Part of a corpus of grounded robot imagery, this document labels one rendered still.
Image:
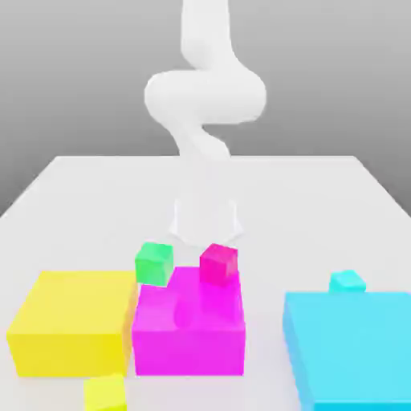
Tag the small green cube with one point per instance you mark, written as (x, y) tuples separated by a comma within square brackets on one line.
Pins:
[(153, 264)]

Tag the small cyan cube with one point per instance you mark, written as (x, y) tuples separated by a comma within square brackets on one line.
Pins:
[(347, 282)]

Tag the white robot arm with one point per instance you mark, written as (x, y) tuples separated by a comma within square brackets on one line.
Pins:
[(205, 96)]

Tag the small red cube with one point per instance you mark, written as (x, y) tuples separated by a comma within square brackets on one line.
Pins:
[(218, 264)]

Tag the large cyan box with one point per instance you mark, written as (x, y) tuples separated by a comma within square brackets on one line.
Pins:
[(353, 346)]

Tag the large magenta box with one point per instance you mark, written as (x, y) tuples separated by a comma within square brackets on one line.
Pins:
[(189, 330)]

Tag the large yellow box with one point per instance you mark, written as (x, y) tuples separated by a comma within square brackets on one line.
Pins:
[(70, 321)]

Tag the small yellow cube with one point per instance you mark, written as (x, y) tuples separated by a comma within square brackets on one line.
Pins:
[(105, 393)]

